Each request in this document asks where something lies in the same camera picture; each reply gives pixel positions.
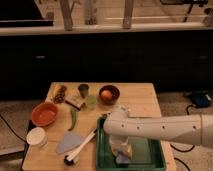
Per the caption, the black floor cable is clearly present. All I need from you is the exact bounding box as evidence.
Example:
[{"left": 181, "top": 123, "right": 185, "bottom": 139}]
[{"left": 170, "top": 104, "right": 198, "bottom": 171}]

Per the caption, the small white box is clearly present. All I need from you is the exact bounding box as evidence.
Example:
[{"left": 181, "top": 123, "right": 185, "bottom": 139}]
[{"left": 65, "top": 95, "right": 85, "bottom": 110}]

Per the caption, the orange fruit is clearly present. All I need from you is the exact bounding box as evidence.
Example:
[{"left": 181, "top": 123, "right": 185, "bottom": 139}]
[{"left": 101, "top": 90, "right": 112, "bottom": 100}]

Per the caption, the light green cup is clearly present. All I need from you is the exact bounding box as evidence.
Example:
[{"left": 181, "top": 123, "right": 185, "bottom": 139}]
[{"left": 85, "top": 95, "right": 97, "bottom": 109}]

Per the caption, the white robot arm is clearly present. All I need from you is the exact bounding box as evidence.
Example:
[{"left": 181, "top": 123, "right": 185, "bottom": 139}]
[{"left": 103, "top": 107, "right": 213, "bottom": 159}]

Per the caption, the dark red bowl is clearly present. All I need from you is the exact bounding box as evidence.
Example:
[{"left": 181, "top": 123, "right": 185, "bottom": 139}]
[{"left": 99, "top": 85, "right": 120, "bottom": 105}]

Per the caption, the orange bowl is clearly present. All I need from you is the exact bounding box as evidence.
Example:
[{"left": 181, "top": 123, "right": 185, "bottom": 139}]
[{"left": 31, "top": 102, "right": 58, "bottom": 127}]

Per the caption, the green chili pepper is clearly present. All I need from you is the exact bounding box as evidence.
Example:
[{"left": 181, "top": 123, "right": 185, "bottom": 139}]
[{"left": 68, "top": 108, "right": 77, "bottom": 131}]

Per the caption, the brown pine cone toy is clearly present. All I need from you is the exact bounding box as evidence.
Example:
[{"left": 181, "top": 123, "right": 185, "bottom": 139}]
[{"left": 53, "top": 85, "right": 67, "bottom": 104}]

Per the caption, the white handled dish brush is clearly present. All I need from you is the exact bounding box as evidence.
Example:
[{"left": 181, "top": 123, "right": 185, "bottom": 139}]
[{"left": 64, "top": 129, "right": 97, "bottom": 166}]

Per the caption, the green plastic tray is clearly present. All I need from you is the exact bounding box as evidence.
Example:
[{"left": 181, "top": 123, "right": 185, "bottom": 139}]
[{"left": 96, "top": 117, "right": 166, "bottom": 171}]

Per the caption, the grey blue cloth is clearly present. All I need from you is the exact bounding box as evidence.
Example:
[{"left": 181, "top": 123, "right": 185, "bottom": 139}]
[{"left": 56, "top": 131, "right": 84, "bottom": 154}]

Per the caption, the blue sponge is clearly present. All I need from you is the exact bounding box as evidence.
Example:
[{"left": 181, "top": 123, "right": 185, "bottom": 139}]
[{"left": 116, "top": 152, "right": 130, "bottom": 164}]

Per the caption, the white lidded cup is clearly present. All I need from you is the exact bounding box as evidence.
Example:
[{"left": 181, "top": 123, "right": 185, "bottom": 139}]
[{"left": 26, "top": 127, "right": 47, "bottom": 147}]

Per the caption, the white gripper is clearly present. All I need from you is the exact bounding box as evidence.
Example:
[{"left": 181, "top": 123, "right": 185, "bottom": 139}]
[{"left": 109, "top": 135, "right": 132, "bottom": 158}]

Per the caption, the blue device on floor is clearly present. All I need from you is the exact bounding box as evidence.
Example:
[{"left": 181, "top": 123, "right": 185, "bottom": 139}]
[{"left": 191, "top": 92, "right": 212, "bottom": 108}]

